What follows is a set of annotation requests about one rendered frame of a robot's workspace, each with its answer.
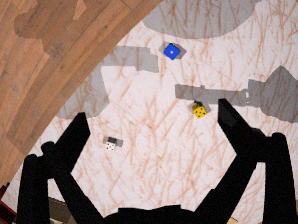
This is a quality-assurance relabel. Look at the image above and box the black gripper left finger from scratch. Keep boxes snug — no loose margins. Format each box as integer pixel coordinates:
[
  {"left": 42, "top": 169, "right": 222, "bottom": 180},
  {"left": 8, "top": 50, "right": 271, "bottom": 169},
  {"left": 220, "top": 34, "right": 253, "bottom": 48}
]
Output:
[{"left": 16, "top": 112, "right": 108, "bottom": 224}]

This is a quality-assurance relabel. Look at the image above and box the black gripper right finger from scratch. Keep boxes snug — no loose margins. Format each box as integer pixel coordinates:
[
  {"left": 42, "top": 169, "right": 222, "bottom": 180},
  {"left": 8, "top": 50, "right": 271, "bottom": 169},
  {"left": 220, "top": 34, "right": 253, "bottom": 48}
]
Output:
[{"left": 183, "top": 98, "right": 298, "bottom": 224}]

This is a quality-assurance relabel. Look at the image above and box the brown cardboard box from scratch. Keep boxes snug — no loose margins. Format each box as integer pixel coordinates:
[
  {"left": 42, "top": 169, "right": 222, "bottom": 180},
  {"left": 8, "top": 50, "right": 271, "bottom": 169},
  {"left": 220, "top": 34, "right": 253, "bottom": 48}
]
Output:
[{"left": 49, "top": 197, "right": 77, "bottom": 224}]

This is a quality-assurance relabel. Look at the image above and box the blue die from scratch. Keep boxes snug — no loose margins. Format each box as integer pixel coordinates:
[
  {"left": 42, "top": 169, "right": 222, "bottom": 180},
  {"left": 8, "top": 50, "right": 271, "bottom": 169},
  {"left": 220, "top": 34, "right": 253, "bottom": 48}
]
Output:
[{"left": 164, "top": 43, "right": 180, "bottom": 60}]

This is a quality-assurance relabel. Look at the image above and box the yellow die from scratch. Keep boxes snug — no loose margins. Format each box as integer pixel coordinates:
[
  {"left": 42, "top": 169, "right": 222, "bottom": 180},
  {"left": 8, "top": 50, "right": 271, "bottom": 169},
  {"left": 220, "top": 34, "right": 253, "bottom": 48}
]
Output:
[{"left": 192, "top": 102, "right": 207, "bottom": 119}]

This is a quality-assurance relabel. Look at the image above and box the white die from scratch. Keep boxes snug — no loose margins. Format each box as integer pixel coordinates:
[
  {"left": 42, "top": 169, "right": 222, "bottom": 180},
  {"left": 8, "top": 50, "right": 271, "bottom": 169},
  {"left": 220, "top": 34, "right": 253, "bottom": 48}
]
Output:
[{"left": 105, "top": 137, "right": 117, "bottom": 151}]

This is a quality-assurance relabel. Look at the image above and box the tan square mat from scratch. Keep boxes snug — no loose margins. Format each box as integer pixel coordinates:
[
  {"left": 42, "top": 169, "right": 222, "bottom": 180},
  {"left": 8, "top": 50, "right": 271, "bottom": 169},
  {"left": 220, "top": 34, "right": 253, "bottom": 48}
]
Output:
[{"left": 227, "top": 217, "right": 238, "bottom": 224}]

